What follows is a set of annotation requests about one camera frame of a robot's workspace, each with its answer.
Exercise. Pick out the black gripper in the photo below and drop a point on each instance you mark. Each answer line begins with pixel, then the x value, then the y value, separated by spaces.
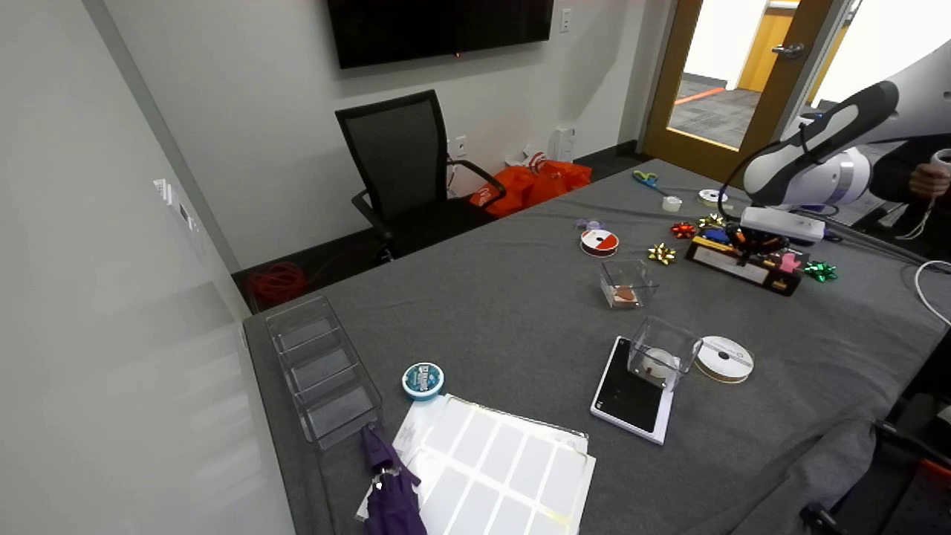
pixel 763 240

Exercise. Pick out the black box tray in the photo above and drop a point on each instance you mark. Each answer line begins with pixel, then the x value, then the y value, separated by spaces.
pixel 733 270

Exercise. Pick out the white VR controller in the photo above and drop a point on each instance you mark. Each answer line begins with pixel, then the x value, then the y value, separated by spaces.
pixel 943 155

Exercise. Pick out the operator dark sleeved forearm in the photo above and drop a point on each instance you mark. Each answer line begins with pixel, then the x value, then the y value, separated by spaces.
pixel 894 188

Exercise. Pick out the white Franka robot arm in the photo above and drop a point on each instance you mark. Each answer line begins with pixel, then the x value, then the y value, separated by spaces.
pixel 812 181

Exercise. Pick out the blue tape roll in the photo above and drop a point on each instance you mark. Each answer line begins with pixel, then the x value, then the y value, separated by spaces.
pixel 422 383

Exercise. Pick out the clear plastic organizer tray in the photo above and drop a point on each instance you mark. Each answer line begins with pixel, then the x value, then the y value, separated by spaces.
pixel 321 377

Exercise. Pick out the red floor object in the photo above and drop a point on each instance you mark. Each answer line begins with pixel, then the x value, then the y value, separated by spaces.
pixel 277 285

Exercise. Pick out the operator hand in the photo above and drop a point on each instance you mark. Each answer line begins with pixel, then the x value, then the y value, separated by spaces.
pixel 928 181

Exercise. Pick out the pink ribbon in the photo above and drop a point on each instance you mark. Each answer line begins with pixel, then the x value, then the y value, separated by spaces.
pixel 791 264

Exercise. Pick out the green gift bow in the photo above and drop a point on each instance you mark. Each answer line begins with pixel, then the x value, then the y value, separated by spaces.
pixel 821 273

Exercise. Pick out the red gift bow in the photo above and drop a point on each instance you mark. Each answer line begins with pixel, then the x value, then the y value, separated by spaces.
pixel 681 231

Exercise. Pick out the wooden glass door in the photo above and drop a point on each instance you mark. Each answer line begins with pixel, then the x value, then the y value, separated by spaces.
pixel 702 158

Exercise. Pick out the blue green scissors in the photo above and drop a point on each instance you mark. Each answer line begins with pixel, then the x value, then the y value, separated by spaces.
pixel 648 181

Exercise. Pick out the clear box with small items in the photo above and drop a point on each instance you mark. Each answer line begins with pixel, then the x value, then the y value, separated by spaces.
pixel 620 297

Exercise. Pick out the red and white ribbon spool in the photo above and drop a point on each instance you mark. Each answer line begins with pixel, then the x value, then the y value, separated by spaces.
pixel 599 242

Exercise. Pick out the orange plastic bag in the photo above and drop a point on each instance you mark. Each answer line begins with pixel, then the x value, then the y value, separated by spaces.
pixel 529 187

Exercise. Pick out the grey tablecloth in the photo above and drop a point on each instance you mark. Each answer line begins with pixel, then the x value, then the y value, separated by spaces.
pixel 516 316

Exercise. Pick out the black chair with red trim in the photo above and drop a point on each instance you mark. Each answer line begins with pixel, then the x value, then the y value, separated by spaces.
pixel 923 494

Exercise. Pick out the white label sheets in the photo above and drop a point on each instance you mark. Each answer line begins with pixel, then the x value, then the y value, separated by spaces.
pixel 495 470

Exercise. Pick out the black mesh office chair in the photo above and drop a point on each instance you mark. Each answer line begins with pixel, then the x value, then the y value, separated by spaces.
pixel 397 151

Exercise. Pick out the purple cloth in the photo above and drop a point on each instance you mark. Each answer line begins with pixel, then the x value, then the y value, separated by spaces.
pixel 391 493

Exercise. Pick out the black tablet white frame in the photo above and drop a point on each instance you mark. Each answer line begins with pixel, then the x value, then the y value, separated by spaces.
pixel 625 392

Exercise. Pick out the black wall television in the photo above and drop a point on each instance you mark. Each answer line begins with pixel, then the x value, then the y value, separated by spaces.
pixel 436 32

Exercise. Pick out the white wall fitting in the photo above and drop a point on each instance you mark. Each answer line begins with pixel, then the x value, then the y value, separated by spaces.
pixel 167 192

